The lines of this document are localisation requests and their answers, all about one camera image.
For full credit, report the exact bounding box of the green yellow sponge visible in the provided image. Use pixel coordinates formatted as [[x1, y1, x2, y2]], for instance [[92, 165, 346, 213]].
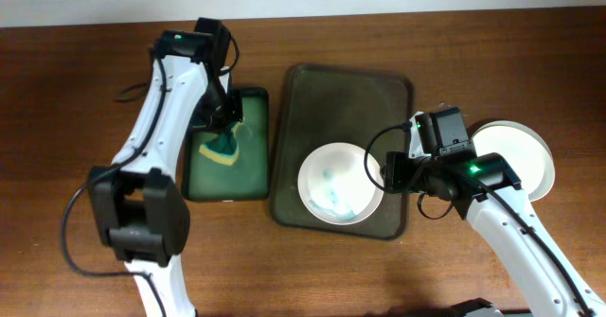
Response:
[[199, 121, 241, 167]]

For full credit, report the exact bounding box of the white plate pink rim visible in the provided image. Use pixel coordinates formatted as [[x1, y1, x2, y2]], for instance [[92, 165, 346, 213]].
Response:
[[296, 142, 383, 226]]

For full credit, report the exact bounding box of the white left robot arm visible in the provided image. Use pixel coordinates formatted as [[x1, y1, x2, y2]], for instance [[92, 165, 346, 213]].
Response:
[[88, 28, 242, 316]]

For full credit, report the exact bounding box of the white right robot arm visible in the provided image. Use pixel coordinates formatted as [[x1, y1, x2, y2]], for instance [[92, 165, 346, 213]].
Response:
[[383, 151, 605, 316]]

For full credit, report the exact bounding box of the dark green water tray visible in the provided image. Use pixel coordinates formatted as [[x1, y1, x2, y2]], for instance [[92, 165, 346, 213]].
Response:
[[181, 87, 269, 203]]

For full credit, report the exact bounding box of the large brown serving tray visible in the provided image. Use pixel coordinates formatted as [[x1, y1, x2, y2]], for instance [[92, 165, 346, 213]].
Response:
[[269, 64, 416, 240]]

